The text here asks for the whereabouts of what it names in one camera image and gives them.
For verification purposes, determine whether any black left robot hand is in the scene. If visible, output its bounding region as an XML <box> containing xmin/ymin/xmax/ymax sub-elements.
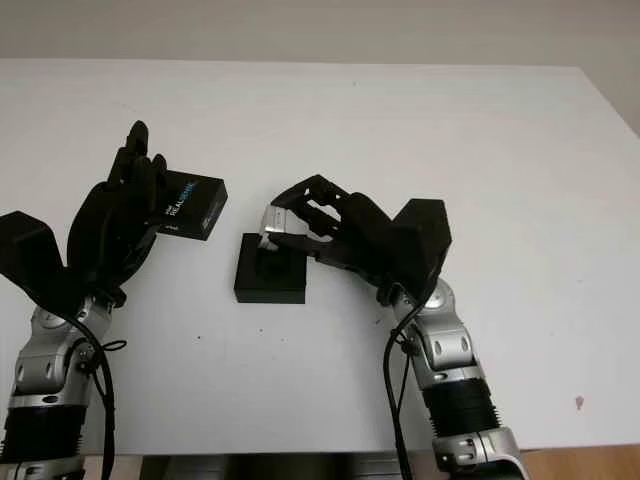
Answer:
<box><xmin>67</xmin><ymin>119</ymin><xmax>169</xmax><ymax>304</ymax></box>

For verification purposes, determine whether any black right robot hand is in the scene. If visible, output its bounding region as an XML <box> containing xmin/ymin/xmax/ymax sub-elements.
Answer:
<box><xmin>269</xmin><ymin>174</ymin><xmax>407</xmax><ymax>292</ymax></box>

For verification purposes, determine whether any black printed box lid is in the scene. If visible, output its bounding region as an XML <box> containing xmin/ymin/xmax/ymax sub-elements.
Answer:
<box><xmin>154</xmin><ymin>168</ymin><xmax>230</xmax><ymax>241</ymax></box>

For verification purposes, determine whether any small silver cube camera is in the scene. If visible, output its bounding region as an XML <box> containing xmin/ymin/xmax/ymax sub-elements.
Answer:
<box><xmin>259</xmin><ymin>205</ymin><xmax>292</xmax><ymax>251</ymax></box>

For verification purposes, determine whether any black box base with insert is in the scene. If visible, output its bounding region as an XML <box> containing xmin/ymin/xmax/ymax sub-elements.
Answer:
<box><xmin>233</xmin><ymin>232</ymin><xmax>307</xmax><ymax>305</ymax></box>

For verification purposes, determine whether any dark grey robot torso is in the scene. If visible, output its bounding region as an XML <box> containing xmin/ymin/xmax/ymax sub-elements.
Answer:
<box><xmin>142</xmin><ymin>454</ymin><xmax>436</xmax><ymax>480</ymax></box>

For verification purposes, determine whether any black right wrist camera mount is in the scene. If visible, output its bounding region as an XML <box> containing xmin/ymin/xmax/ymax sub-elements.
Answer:
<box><xmin>389</xmin><ymin>198</ymin><xmax>454</xmax><ymax>301</ymax></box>

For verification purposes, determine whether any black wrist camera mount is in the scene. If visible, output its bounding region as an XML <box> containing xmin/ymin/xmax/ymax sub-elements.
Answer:
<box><xmin>389</xmin><ymin>198</ymin><xmax>454</xmax><ymax>301</ymax></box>
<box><xmin>0</xmin><ymin>210</ymin><xmax>96</xmax><ymax>311</ymax></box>

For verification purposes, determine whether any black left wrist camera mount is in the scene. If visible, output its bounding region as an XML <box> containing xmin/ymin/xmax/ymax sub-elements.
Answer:
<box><xmin>0</xmin><ymin>210</ymin><xmax>96</xmax><ymax>311</ymax></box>

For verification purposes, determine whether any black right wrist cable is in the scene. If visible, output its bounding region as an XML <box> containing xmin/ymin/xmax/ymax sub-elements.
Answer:
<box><xmin>382</xmin><ymin>294</ymin><xmax>419</xmax><ymax>480</ymax></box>

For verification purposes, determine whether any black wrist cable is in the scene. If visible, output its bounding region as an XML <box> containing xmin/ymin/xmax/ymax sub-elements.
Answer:
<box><xmin>382</xmin><ymin>294</ymin><xmax>419</xmax><ymax>480</ymax></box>
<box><xmin>69</xmin><ymin>309</ymin><xmax>120</xmax><ymax>480</ymax></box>

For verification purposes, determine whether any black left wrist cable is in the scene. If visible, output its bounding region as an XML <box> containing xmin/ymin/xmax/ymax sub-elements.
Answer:
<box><xmin>69</xmin><ymin>309</ymin><xmax>120</xmax><ymax>480</ymax></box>

